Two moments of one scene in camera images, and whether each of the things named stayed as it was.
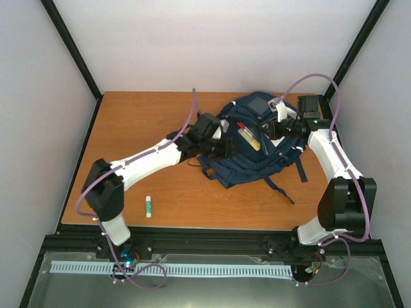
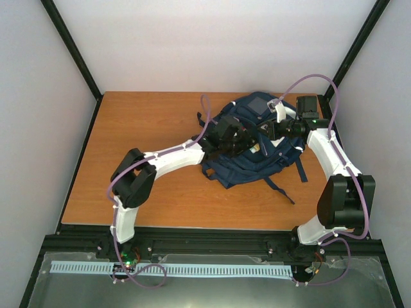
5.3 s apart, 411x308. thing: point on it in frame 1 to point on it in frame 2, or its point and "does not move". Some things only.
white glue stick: (148, 206) to (255, 149)
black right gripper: (273, 133) does not move
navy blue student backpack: (256, 158) does not move
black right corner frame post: (379, 7) does not move
